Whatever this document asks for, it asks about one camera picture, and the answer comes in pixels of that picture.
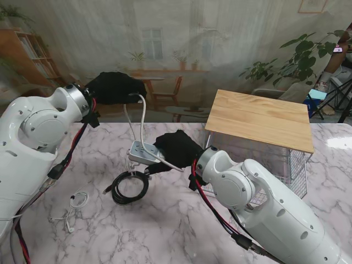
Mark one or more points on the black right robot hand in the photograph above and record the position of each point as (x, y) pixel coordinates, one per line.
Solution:
(178, 151)

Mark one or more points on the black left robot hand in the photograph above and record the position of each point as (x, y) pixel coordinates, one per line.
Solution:
(115, 88)

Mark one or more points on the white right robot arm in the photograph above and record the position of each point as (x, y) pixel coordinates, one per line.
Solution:
(261, 198)

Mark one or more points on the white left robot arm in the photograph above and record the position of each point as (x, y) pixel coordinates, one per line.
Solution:
(27, 143)

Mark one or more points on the printed backdrop curtain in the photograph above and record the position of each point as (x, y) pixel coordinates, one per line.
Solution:
(82, 41)

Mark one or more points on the blue storage box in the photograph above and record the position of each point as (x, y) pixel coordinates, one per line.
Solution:
(310, 107)

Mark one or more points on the black tripod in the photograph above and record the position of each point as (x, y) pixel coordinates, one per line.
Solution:
(347, 110)

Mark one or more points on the person in background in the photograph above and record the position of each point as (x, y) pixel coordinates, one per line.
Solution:
(334, 66)

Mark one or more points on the pink smartphone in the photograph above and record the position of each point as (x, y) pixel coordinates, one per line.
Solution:
(338, 50)

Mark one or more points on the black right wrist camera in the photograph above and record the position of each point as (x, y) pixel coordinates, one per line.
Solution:
(193, 184)

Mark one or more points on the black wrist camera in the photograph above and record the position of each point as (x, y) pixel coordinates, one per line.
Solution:
(92, 119)
(193, 184)

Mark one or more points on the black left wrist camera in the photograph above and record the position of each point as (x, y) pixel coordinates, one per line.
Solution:
(92, 119)

